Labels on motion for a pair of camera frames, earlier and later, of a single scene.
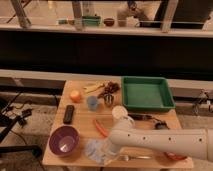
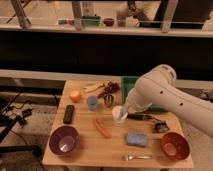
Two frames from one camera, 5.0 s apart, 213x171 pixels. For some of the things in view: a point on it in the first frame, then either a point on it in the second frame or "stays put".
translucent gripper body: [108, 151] to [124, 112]
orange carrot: [100, 128] stays put
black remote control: [68, 114] stays put
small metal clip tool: [161, 125] stays put
